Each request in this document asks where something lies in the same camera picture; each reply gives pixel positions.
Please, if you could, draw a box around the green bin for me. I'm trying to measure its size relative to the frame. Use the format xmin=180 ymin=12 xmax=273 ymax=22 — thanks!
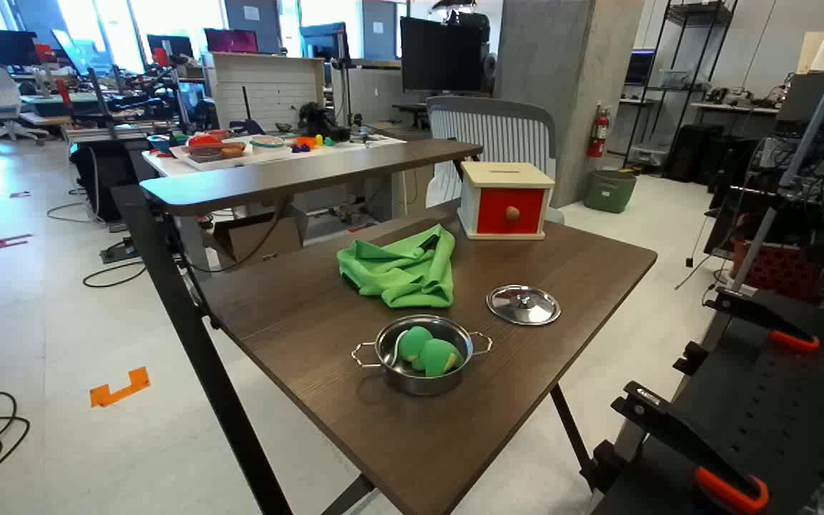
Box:
xmin=582 ymin=165 xmax=640 ymax=214

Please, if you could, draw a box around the dark computer monitor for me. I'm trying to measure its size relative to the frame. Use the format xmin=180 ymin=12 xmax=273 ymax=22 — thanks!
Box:
xmin=0 ymin=26 xmax=44 ymax=68

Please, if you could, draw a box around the monitor purple screen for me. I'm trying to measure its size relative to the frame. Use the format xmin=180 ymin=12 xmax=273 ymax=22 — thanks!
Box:
xmin=204 ymin=26 xmax=263 ymax=56

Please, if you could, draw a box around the steel pot lid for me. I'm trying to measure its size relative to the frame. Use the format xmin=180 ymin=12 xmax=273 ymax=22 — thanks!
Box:
xmin=483 ymin=280 xmax=563 ymax=333

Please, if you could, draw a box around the wooden box red drawer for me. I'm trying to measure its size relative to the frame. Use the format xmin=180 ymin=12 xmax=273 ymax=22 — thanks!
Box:
xmin=459 ymin=158 xmax=557 ymax=242

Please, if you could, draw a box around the black clamp orange handle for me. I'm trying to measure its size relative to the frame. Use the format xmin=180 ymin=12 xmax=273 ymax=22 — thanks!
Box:
xmin=610 ymin=378 xmax=773 ymax=515
xmin=700 ymin=282 xmax=824 ymax=358

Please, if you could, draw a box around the small steel pot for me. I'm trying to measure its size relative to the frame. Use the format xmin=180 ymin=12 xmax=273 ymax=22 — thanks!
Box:
xmin=350 ymin=314 xmax=496 ymax=400

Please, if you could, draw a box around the large black monitor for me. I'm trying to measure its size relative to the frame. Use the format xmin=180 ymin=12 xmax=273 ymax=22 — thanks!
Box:
xmin=397 ymin=14 xmax=496 ymax=94

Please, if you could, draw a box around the small monitor red screen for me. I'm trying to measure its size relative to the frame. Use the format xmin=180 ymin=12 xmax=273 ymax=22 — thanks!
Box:
xmin=142 ymin=32 xmax=198 ymax=68

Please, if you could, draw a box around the black perforated platform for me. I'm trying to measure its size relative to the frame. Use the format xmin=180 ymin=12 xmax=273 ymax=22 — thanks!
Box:
xmin=593 ymin=282 xmax=824 ymax=515

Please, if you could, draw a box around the red fire extinguisher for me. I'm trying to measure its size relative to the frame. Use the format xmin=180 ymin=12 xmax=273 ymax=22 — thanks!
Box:
xmin=586 ymin=99 xmax=615 ymax=164

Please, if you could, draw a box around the aluminium pole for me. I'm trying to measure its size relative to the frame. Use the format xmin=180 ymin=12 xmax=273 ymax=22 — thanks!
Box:
xmin=729 ymin=9 xmax=824 ymax=290

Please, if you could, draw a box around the monitor blue screen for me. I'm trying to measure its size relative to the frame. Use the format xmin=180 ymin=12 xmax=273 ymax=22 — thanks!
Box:
xmin=298 ymin=19 xmax=350 ymax=64

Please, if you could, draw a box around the red crate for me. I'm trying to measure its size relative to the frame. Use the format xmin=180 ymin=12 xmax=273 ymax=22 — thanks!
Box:
xmin=729 ymin=237 xmax=824 ymax=307

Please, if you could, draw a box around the white ribbed chair back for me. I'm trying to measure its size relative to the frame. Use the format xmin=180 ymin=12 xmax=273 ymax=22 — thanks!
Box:
xmin=424 ymin=96 xmax=560 ymax=211

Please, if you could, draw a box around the black metal shelf rack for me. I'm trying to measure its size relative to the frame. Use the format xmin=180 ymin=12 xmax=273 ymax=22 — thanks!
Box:
xmin=625 ymin=0 xmax=742 ymax=169

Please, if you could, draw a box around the white divider panel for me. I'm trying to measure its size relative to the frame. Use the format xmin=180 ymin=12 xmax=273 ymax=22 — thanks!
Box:
xmin=211 ymin=52 xmax=327 ymax=134

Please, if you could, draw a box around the red tray with items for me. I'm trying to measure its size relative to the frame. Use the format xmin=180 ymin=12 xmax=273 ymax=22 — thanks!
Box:
xmin=182 ymin=128 xmax=250 ymax=164

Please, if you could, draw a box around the grey desk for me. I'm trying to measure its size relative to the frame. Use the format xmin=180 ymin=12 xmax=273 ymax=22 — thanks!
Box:
xmin=137 ymin=137 xmax=486 ymax=272

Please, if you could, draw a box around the cardboard box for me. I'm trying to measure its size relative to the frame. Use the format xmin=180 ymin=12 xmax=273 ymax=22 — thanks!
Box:
xmin=211 ymin=209 xmax=306 ymax=268

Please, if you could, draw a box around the green cloth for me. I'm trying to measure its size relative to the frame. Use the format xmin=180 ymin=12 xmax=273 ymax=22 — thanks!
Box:
xmin=334 ymin=222 xmax=461 ymax=311

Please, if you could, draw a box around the thin black floor cable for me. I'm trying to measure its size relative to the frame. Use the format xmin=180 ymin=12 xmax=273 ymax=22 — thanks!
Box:
xmin=81 ymin=258 xmax=148 ymax=291

